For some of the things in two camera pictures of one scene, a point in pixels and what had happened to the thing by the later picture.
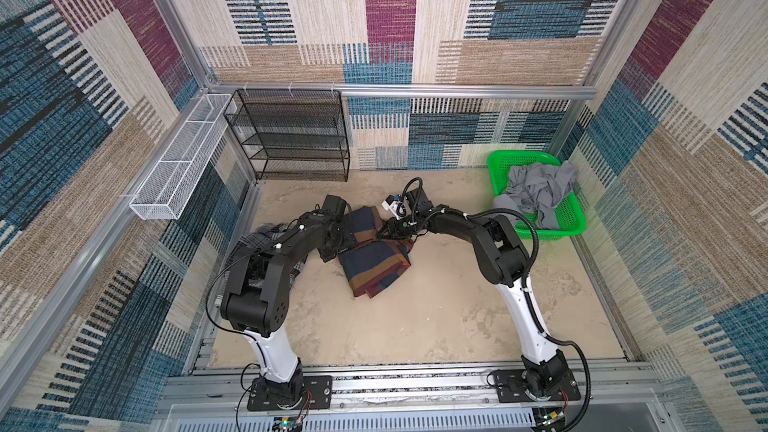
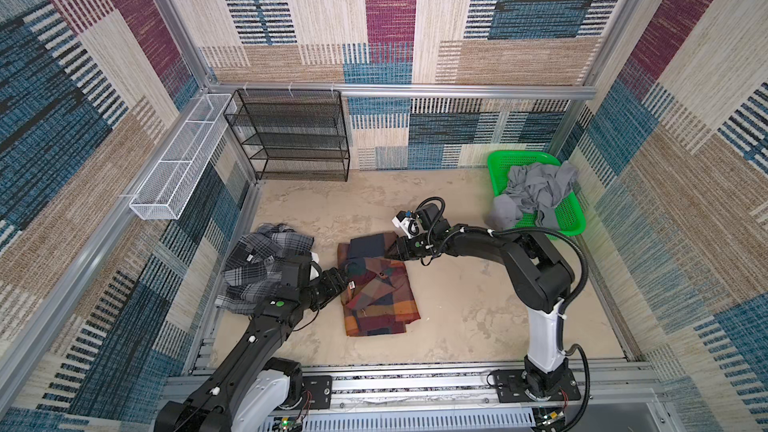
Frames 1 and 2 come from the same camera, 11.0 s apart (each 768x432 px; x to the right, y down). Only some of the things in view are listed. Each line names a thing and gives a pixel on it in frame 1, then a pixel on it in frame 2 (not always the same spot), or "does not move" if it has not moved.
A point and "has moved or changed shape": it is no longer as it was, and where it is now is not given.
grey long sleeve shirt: x=534 y=189 does not move
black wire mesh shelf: x=291 y=135 does not move
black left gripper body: x=344 y=240 to x=324 y=289
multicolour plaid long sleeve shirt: x=371 y=264 has moved or changed shape
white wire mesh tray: x=171 y=185 does not move
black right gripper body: x=403 y=228 to x=415 y=247
